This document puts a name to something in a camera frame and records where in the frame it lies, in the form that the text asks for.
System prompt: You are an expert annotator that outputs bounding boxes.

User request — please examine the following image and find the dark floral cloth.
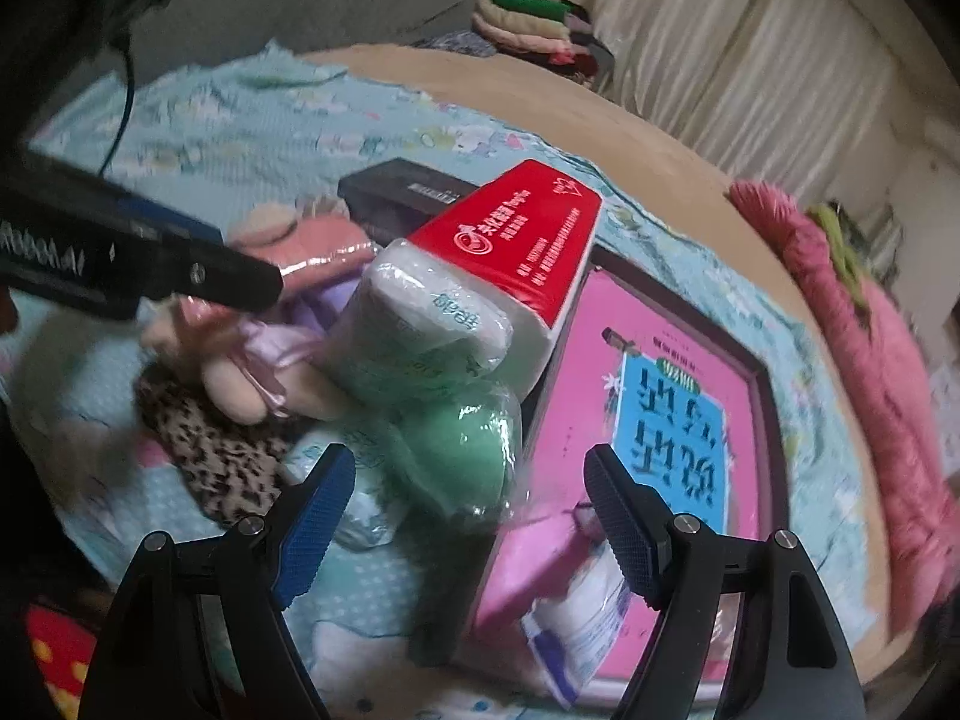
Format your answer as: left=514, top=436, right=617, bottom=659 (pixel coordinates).
left=412, top=30, right=496, bottom=57

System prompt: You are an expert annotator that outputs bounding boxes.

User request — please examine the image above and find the pink packet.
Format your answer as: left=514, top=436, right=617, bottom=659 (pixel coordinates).
left=469, top=517, right=623, bottom=646

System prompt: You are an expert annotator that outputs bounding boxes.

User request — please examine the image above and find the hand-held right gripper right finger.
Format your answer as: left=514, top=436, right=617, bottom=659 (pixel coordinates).
left=583, top=444, right=867, bottom=720

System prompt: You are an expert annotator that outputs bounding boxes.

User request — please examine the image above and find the leopard print cloth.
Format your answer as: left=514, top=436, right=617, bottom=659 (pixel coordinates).
left=135, top=367, right=301, bottom=530

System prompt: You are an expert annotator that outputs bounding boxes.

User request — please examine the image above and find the pink quilt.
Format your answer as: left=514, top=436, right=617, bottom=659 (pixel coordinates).
left=727, top=180, right=960, bottom=616

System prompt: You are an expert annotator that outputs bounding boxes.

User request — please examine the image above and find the teal printed blanket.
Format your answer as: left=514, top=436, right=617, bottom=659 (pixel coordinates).
left=30, top=41, right=878, bottom=720

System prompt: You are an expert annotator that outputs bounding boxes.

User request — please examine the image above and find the red white tissue pack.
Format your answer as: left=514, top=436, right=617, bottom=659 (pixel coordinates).
left=386, top=159, right=602, bottom=398

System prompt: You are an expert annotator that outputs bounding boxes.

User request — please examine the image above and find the pink framed puzzle box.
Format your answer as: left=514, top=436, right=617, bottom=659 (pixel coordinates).
left=446, top=262, right=792, bottom=698

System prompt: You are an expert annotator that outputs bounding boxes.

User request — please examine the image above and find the pink beige plush doll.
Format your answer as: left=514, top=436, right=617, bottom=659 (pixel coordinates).
left=142, top=199, right=380, bottom=425

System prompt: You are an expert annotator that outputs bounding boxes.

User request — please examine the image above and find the green sponge in plastic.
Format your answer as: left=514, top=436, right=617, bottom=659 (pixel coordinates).
left=390, top=386, right=526, bottom=533

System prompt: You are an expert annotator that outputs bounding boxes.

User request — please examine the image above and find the white green tissue pack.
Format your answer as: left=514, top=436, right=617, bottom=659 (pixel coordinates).
left=330, top=238, right=515, bottom=421

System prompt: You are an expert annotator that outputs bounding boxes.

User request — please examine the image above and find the stack of folded clothes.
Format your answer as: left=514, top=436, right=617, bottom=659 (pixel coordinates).
left=469, top=0, right=616, bottom=83

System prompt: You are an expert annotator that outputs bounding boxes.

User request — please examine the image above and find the black flat box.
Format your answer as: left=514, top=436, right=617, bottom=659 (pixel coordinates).
left=337, top=157, right=481, bottom=245

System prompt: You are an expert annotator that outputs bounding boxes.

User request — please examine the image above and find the green cloth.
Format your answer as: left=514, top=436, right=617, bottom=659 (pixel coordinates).
left=814, top=202, right=882, bottom=308

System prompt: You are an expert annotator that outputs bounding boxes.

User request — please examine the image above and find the red polka dot cloth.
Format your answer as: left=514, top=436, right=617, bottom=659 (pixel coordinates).
left=26, top=607, right=98, bottom=706

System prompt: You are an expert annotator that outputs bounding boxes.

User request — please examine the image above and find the pink picture book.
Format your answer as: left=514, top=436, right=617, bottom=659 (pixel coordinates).
left=480, top=274, right=758, bottom=676

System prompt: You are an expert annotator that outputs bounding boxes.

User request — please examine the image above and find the white teal tissue packet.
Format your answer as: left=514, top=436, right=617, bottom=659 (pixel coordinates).
left=281, top=424, right=421, bottom=550

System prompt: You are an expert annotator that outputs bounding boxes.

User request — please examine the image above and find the white striped curtain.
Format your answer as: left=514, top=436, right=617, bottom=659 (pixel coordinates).
left=592, top=0, right=938, bottom=203

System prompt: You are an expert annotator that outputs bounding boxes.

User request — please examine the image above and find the white blue packet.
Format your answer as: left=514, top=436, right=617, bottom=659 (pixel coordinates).
left=521, top=555, right=638, bottom=691

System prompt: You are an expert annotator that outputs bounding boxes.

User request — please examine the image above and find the beige bed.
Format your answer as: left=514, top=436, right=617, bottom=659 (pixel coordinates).
left=300, top=41, right=946, bottom=691

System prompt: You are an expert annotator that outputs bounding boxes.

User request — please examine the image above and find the black cable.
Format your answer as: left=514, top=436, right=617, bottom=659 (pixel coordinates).
left=97, top=30, right=137, bottom=173

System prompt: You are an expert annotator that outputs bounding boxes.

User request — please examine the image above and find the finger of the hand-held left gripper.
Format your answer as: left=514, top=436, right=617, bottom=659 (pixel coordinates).
left=135, top=236, right=284, bottom=312
left=105, top=187, right=226, bottom=245

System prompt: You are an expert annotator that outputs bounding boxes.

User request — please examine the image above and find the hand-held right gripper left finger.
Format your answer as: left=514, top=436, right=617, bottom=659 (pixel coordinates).
left=79, top=444, right=357, bottom=720

